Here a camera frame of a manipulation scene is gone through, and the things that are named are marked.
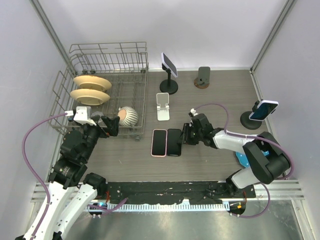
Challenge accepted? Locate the lavender phone on stand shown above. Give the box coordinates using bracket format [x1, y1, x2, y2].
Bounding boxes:
[161, 52, 178, 78]

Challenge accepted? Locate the front cream plate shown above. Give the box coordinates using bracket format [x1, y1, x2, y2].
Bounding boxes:
[70, 88, 110, 106]

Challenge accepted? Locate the rear cream plate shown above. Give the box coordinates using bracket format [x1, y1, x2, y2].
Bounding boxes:
[73, 75, 112, 92]

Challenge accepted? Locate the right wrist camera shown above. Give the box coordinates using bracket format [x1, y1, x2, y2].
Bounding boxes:
[189, 107, 213, 133]

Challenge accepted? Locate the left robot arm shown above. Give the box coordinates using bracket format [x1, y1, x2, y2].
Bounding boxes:
[18, 110, 120, 240]

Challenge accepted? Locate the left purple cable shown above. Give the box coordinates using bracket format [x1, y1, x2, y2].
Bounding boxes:
[21, 112, 126, 240]

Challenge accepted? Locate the pink case phone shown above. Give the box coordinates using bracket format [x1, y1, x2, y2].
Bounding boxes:
[151, 129, 167, 157]

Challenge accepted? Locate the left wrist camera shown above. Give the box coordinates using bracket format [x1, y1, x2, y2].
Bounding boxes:
[64, 106, 97, 126]

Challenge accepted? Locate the grey phone stand wooden base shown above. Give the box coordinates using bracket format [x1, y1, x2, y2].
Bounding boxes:
[194, 66, 211, 89]

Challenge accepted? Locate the black phone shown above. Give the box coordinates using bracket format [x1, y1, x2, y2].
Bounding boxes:
[166, 128, 182, 157]

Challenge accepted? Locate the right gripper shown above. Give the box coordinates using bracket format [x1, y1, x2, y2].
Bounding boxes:
[177, 123, 203, 146]

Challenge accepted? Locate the blue dotted plate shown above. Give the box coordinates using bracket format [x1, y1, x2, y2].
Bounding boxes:
[235, 152, 250, 168]

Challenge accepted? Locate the cream plate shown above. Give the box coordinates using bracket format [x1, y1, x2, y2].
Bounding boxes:
[73, 75, 112, 92]
[70, 88, 110, 106]

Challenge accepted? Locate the white folding phone stand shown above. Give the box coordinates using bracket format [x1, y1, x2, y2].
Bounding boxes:
[156, 92, 170, 122]

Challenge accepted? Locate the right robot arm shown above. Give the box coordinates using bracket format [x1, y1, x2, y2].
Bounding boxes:
[177, 122, 294, 198]

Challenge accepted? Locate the black gooseneck phone stand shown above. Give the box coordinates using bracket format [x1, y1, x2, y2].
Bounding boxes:
[159, 64, 179, 95]

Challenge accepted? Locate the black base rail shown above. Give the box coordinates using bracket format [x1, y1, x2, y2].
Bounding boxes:
[89, 180, 256, 205]

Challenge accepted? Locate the white phone blue screen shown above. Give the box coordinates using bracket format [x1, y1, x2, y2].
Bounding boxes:
[249, 100, 279, 121]

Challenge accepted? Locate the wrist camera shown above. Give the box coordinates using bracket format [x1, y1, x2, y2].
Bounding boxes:
[189, 107, 213, 133]
[64, 106, 97, 126]

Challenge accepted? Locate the striped ceramic teapot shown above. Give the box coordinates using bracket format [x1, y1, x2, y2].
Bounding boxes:
[117, 106, 139, 127]

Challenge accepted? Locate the clear glass cup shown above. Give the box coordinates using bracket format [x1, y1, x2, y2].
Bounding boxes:
[90, 111, 104, 124]

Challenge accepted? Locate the grey wire dish rack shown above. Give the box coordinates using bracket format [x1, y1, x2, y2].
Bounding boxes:
[49, 41, 149, 141]

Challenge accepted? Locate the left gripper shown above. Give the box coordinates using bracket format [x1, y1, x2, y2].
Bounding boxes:
[80, 115, 120, 161]

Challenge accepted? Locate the black round base stand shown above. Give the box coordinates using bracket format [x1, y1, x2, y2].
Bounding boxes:
[240, 100, 263, 130]

